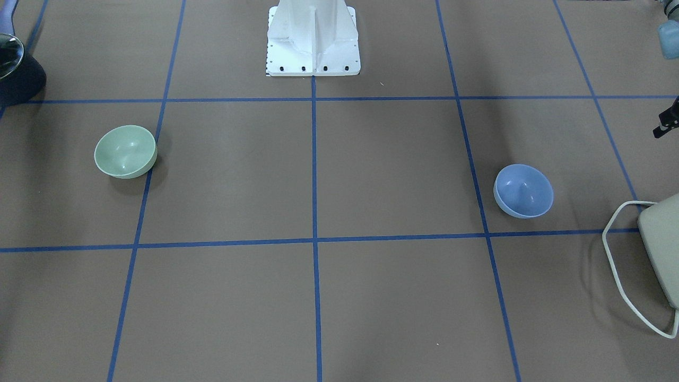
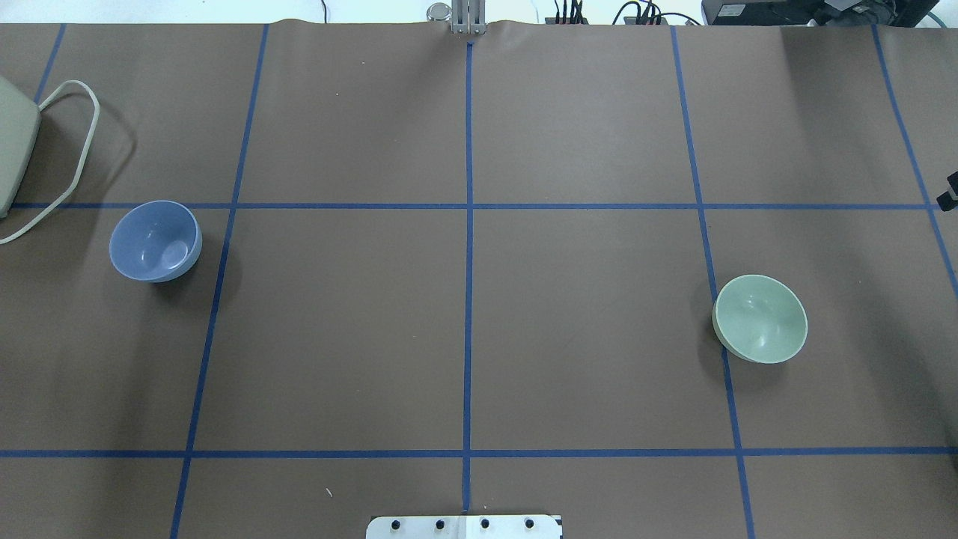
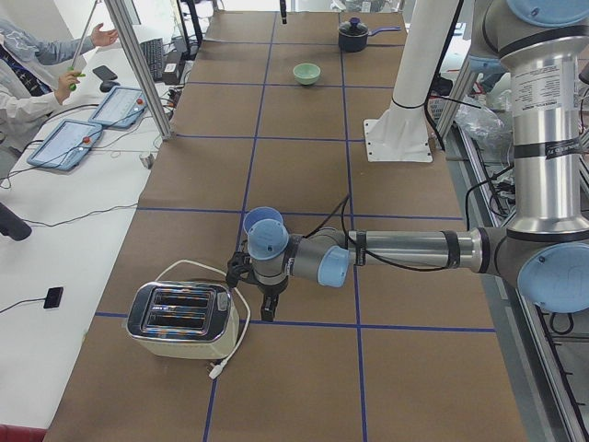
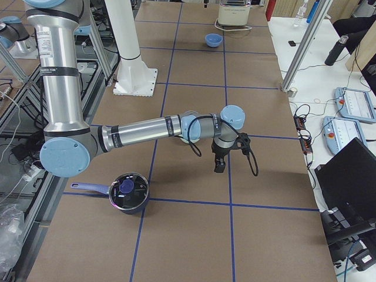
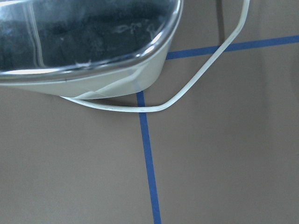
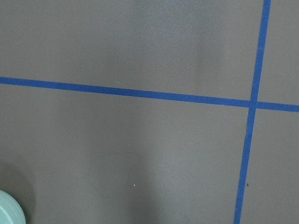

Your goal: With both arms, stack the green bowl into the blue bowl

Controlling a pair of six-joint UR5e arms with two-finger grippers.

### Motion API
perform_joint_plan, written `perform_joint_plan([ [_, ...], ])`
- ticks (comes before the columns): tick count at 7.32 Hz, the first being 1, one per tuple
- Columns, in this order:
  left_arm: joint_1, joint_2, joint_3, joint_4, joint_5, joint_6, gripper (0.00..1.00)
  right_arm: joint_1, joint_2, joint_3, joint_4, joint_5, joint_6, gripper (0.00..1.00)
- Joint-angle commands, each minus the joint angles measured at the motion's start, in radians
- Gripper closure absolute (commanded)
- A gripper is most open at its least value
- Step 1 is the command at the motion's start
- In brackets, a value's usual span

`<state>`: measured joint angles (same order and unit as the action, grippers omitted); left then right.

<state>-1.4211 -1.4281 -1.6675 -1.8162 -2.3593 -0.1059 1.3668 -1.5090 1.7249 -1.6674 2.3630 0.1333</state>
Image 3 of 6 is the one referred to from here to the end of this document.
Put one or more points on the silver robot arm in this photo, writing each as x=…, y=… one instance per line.
x=543, y=251

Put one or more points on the black computer mouse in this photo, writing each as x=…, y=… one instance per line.
x=108, y=85

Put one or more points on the black smartphone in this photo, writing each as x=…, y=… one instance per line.
x=104, y=73

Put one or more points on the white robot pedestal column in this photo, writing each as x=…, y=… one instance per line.
x=400, y=134

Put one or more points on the dark blue lidded saucepan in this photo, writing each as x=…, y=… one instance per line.
x=353, y=34

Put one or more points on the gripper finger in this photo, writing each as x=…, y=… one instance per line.
x=268, y=308
x=283, y=11

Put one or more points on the black keyboard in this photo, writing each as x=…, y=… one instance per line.
x=153, y=52

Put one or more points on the aluminium frame post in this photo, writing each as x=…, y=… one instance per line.
x=131, y=46

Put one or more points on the person in white coat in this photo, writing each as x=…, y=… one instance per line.
x=30, y=93

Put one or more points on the cream two-slot toaster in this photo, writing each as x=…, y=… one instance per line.
x=190, y=320

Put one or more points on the far blue teach pendant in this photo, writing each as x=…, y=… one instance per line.
x=120, y=108

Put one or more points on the green bowl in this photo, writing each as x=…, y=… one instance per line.
x=306, y=74

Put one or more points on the near blue teach pendant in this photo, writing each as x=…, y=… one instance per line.
x=66, y=145

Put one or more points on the blue teach pendant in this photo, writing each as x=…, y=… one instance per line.
x=66, y=145
x=120, y=108

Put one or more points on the small black square device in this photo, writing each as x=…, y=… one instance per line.
x=53, y=297

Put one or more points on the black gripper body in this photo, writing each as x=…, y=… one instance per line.
x=271, y=290

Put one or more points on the blue bowl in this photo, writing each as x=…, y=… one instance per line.
x=258, y=214

